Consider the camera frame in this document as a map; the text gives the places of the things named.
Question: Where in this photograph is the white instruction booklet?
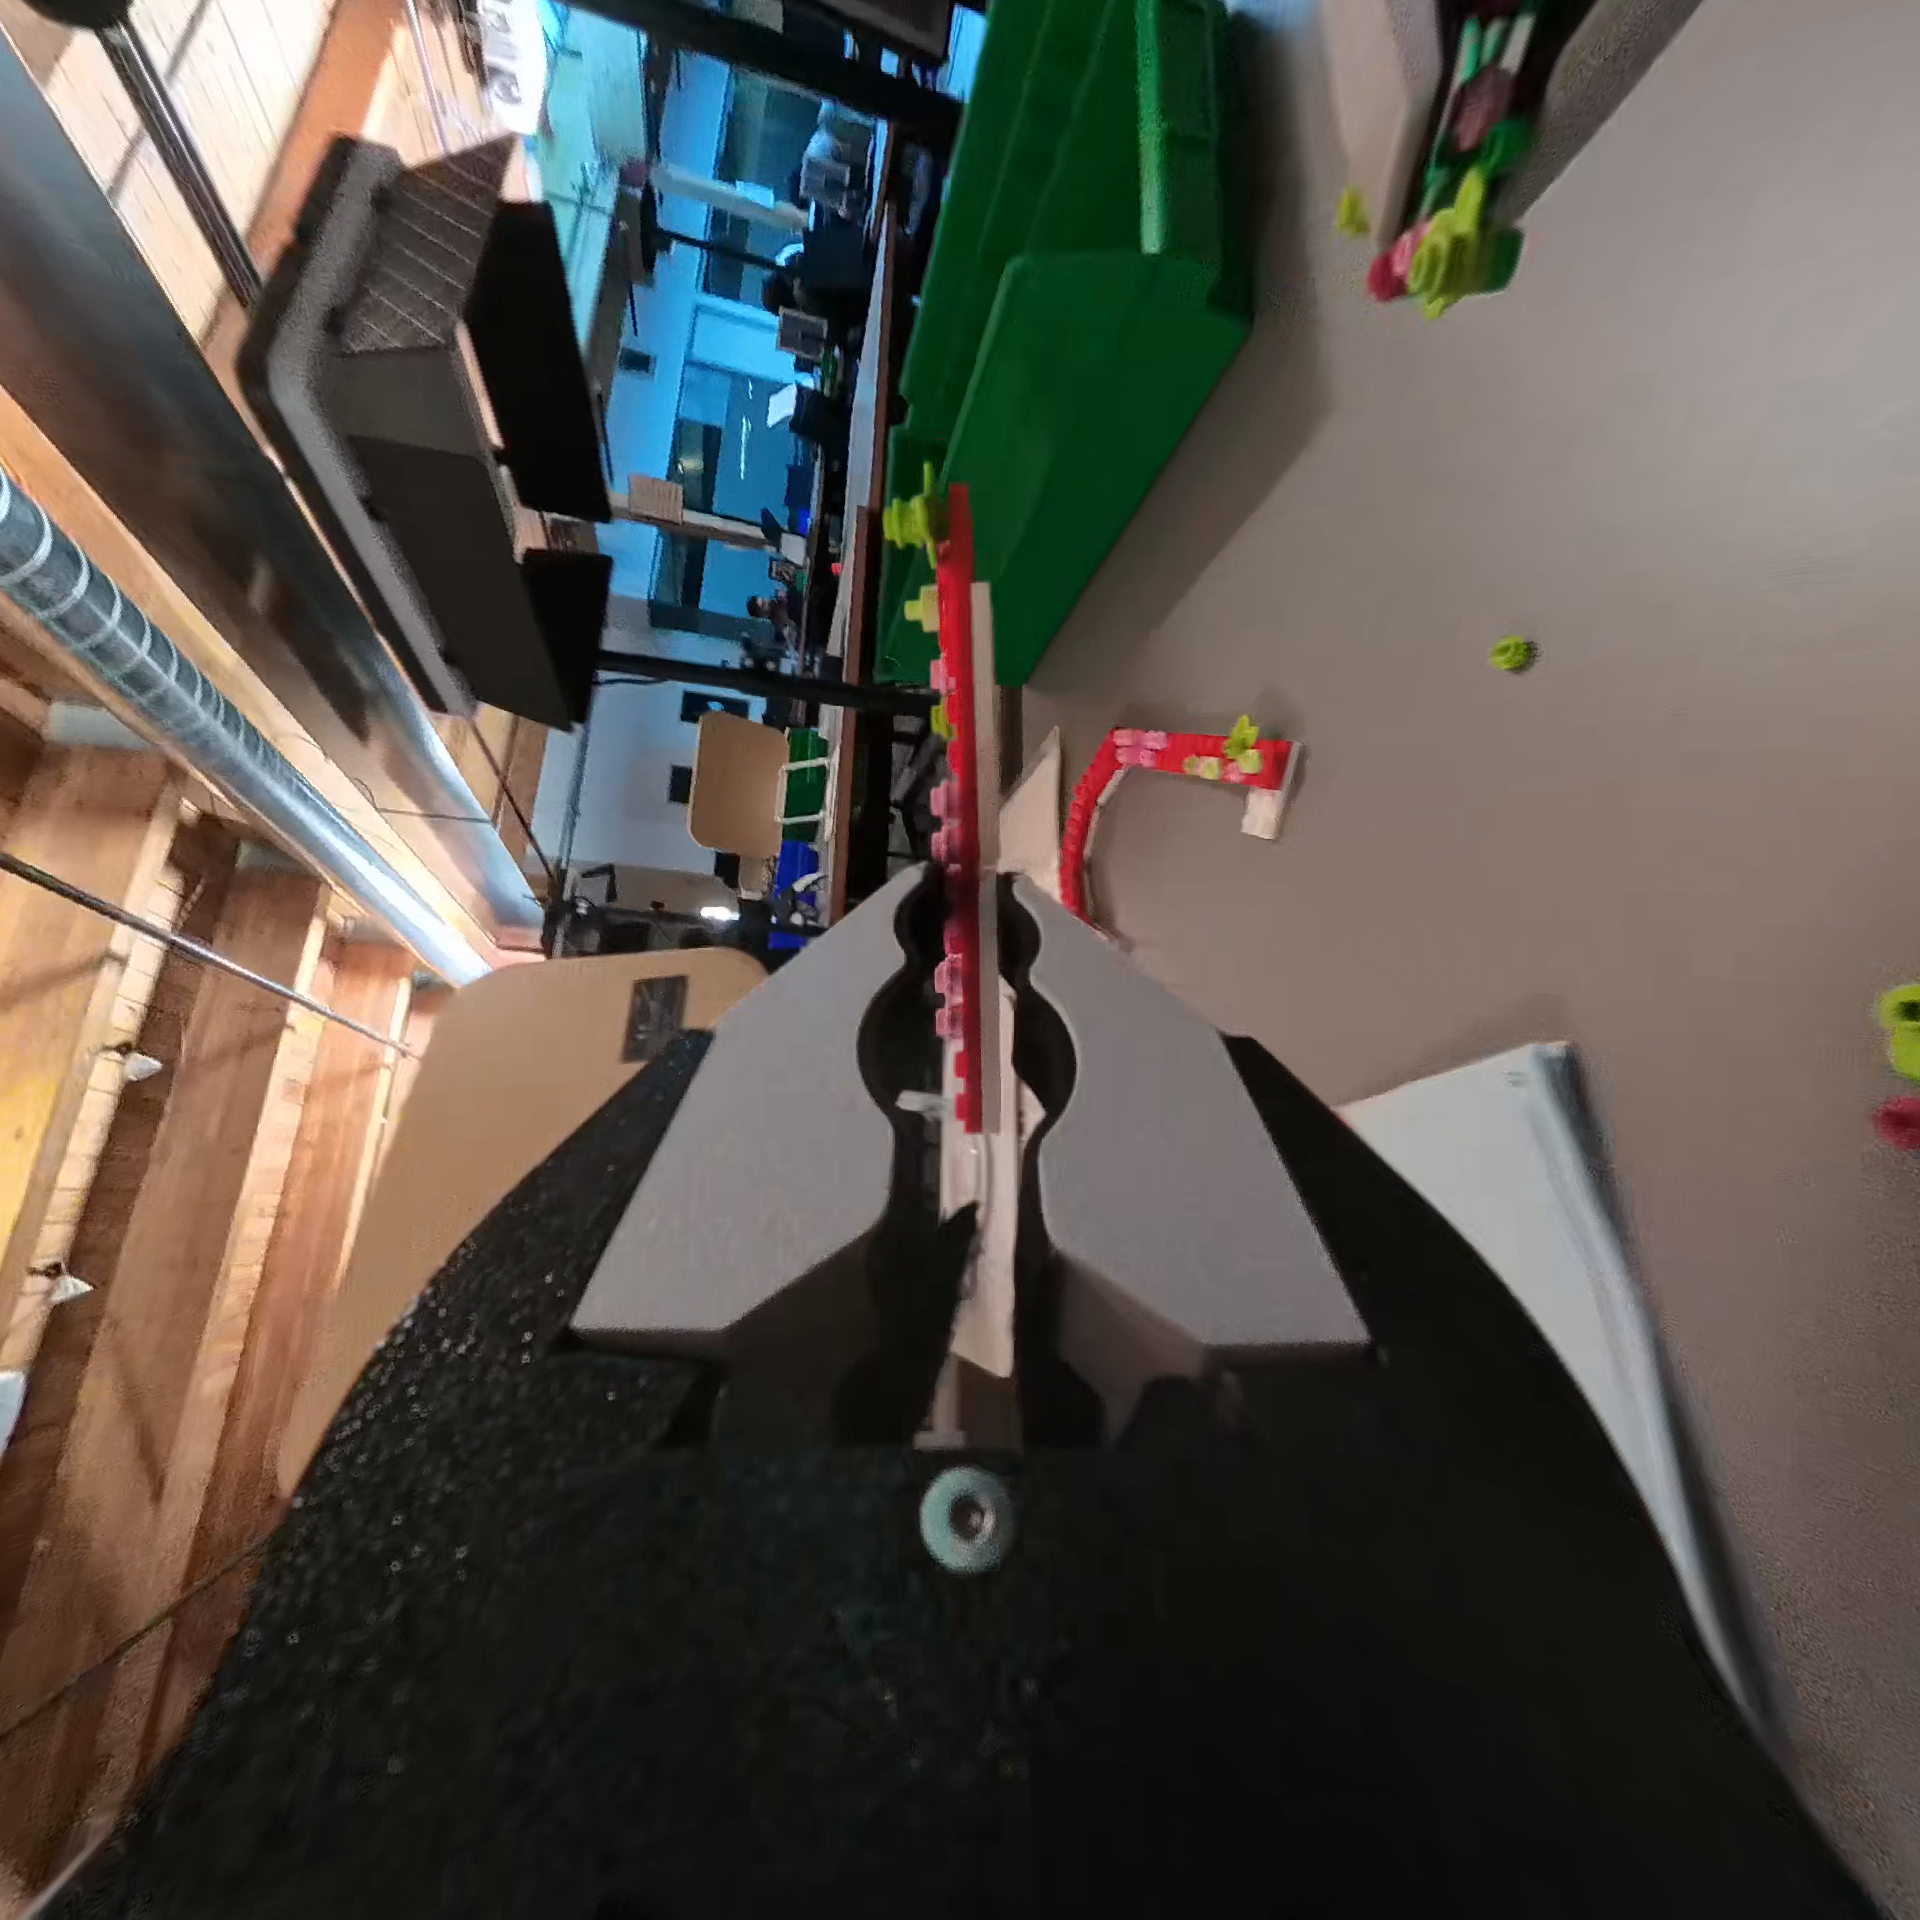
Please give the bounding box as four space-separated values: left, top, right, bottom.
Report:
1331 1039 1779 1734

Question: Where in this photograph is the green lego flower sprig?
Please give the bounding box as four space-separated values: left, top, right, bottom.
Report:
1871 982 1920 1154

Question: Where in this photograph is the red and white lego plate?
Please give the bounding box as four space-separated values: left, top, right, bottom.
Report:
882 481 1044 1450

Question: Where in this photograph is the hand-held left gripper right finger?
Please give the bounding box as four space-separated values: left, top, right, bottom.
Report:
996 873 1376 1438

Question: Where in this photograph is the lego flower cluster white base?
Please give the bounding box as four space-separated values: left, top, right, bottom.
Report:
1319 0 1553 320

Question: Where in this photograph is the black metal pole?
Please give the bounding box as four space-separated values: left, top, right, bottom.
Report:
595 648 935 711

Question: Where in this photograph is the small wooden chair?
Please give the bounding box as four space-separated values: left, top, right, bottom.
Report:
686 711 792 891

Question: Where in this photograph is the green plastic bin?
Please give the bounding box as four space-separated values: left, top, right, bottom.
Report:
900 0 1250 439
875 252 1256 692

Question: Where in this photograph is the silver ventilation duct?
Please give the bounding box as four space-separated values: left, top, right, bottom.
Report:
0 462 546 985

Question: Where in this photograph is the black ceiling heater unit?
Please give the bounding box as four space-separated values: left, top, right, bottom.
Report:
236 133 617 732

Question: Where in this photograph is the red lego arch piece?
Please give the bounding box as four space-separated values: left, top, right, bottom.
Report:
1056 717 1304 920

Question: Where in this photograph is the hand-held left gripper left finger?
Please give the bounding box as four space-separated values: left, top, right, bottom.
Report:
569 863 962 1446

